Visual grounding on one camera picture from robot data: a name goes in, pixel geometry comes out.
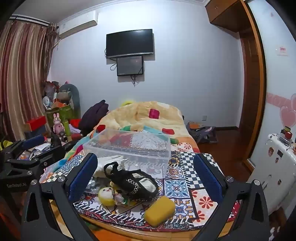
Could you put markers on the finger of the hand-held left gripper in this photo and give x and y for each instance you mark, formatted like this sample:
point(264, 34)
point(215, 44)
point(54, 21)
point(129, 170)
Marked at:
point(51, 154)
point(34, 140)

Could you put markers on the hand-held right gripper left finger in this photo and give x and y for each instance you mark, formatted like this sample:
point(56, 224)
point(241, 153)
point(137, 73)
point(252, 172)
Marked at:
point(82, 177)

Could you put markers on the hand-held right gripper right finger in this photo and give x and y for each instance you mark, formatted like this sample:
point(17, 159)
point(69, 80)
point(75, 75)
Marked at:
point(208, 179)

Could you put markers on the yellow plush toy white face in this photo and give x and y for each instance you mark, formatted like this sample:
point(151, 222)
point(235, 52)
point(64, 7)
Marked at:
point(106, 195)

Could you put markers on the black sandal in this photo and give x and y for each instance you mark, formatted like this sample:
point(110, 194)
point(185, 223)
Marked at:
point(136, 185)

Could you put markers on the clear plastic storage box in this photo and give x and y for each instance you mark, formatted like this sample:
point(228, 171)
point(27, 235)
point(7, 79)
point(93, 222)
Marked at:
point(129, 148)

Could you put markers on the yellow sponge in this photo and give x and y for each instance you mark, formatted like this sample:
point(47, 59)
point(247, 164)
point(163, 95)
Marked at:
point(159, 210)

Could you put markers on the silver crinkled wrapper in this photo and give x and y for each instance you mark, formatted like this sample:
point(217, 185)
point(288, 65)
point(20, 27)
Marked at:
point(93, 186)

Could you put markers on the red box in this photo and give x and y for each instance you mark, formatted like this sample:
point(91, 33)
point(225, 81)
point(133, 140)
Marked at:
point(37, 122)

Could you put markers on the white cloth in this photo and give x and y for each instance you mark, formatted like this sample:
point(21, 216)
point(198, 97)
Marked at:
point(105, 165)

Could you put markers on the patterned tile-print cloth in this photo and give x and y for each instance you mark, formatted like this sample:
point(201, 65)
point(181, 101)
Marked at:
point(182, 185)

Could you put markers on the pink rabbit toy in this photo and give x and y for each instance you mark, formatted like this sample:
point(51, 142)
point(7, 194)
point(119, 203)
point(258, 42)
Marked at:
point(57, 125)

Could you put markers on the green cylinder bottle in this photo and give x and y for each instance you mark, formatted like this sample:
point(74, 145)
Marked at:
point(67, 129)

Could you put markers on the green storage bin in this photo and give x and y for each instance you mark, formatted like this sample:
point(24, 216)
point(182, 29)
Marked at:
point(60, 115)

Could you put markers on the dark bag on floor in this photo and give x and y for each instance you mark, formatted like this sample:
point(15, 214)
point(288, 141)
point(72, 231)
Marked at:
point(203, 133)

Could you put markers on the grey plush shark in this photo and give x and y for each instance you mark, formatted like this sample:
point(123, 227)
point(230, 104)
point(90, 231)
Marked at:
point(69, 92)

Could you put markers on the striped brown curtain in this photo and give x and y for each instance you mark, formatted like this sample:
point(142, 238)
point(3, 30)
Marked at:
point(23, 76)

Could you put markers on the white refrigerator with stickers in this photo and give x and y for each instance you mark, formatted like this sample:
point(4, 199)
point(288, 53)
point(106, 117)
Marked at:
point(275, 171)

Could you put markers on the yellow patchwork blanket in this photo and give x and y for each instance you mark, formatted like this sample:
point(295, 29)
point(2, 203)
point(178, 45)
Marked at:
point(143, 113)

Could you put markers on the white air conditioner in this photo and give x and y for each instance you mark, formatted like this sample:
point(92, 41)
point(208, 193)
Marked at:
point(77, 24)

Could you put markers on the wooden overhead cabinet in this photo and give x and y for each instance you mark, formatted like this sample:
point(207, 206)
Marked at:
point(225, 14)

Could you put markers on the white wall outlet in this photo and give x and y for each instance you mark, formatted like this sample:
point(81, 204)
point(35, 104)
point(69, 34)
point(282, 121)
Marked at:
point(203, 117)

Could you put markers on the wooden door frame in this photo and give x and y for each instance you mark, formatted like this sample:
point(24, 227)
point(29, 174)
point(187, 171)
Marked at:
point(251, 92)

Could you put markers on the pink heart wall decoration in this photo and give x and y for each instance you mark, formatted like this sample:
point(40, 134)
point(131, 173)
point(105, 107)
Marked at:
point(288, 113)

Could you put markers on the small black wall monitor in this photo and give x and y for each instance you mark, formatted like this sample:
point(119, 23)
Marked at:
point(130, 66)

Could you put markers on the black wall television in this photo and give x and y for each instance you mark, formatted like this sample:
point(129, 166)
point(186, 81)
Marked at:
point(130, 42)

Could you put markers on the red and white wall sticker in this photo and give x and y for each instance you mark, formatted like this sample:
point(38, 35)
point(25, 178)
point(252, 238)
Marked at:
point(282, 51)

